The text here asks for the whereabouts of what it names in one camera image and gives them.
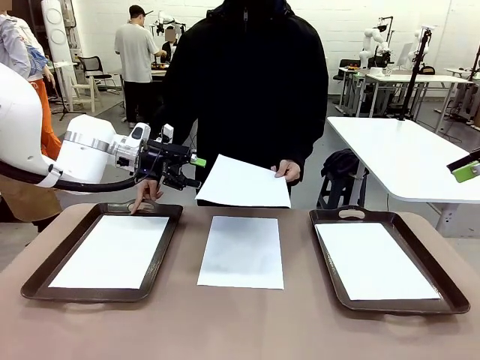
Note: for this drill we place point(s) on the person in striped shirt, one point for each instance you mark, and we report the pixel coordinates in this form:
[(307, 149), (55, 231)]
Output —
[(13, 45)]

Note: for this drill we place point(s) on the large white table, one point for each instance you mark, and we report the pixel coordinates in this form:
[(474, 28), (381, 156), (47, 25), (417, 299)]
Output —
[(393, 157)]

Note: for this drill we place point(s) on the black desk chair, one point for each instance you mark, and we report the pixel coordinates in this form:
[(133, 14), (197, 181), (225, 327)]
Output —
[(348, 63)]

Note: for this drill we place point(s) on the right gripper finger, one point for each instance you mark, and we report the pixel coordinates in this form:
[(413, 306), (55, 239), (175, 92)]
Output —
[(467, 160), (467, 172)]

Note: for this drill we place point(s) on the person's right hand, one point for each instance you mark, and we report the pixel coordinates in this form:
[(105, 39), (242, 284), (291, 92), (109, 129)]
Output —
[(146, 191)]

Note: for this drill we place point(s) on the brown cardboard board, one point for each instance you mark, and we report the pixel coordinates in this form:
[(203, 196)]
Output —
[(26, 198)]

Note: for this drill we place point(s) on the person's left hand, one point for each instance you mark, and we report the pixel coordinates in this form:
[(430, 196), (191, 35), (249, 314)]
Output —
[(290, 170)]

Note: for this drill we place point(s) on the black mesh office chair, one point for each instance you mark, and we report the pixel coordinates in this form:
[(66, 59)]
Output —
[(92, 63)]

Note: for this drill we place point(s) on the person's left forearm black sleeve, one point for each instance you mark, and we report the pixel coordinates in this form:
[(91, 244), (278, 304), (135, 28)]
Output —
[(309, 153)]

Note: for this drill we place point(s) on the white A4 paper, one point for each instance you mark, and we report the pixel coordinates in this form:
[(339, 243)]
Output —
[(112, 251), (243, 183), (371, 262), (240, 251)]

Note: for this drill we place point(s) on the seated person in dark top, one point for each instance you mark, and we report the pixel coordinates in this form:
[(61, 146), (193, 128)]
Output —
[(168, 48)]

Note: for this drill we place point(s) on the black tripod stand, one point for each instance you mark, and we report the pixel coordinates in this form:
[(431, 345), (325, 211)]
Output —
[(64, 108)]

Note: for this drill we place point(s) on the white bowl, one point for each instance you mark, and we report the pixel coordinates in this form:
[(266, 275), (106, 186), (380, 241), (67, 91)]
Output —
[(376, 71)]

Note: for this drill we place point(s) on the brown plastic serving tray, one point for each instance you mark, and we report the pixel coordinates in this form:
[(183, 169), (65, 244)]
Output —
[(417, 255), (60, 258)]

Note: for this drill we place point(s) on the person in black jacket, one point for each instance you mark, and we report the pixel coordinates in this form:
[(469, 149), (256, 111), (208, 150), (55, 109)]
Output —
[(243, 93)]

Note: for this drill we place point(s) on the tall black tripod pole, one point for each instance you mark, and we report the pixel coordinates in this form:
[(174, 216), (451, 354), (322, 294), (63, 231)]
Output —
[(414, 80)]

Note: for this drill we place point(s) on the white desk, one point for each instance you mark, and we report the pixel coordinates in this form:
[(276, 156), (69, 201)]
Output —
[(420, 77), (461, 71)]

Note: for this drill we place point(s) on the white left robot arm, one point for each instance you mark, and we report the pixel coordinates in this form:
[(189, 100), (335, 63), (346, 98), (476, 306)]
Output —
[(82, 150)]

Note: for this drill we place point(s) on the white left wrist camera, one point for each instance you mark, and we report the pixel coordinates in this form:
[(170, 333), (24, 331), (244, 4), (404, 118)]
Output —
[(168, 132)]

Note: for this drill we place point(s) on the white wooden chair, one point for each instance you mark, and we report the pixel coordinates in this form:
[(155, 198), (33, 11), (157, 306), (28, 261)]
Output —
[(88, 93)]

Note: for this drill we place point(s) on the white tower air conditioner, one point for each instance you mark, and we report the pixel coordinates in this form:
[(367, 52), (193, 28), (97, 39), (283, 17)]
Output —
[(56, 26)]

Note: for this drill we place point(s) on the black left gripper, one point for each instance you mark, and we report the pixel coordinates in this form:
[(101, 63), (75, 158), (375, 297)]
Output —
[(165, 157)]

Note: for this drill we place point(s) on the man in grey shirt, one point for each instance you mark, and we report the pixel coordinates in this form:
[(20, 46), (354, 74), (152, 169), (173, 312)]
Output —
[(135, 52)]

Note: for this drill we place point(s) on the person in orange trousers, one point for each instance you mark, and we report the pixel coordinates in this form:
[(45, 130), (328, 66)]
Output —
[(47, 112)]

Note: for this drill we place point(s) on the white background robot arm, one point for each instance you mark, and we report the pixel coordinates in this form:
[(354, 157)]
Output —
[(417, 37), (369, 41)]

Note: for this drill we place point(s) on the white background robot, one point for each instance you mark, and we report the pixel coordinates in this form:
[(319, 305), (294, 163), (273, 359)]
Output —
[(165, 17)]

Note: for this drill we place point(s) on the dark workbench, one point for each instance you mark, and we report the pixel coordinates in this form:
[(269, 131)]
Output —
[(157, 69)]

